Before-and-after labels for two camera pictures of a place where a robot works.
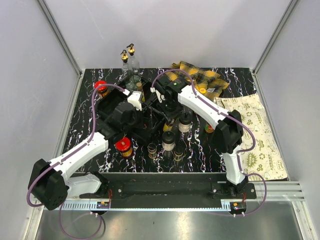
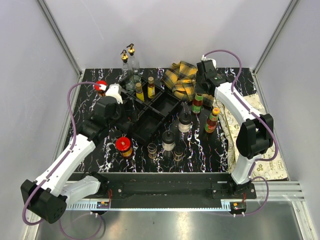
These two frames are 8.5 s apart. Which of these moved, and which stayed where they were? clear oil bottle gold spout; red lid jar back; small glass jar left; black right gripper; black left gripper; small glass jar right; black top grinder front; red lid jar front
Moved: black right gripper; black left gripper
Stayed: red lid jar back; black top grinder front; small glass jar right; red lid jar front; clear oil bottle gold spout; small glass jar left
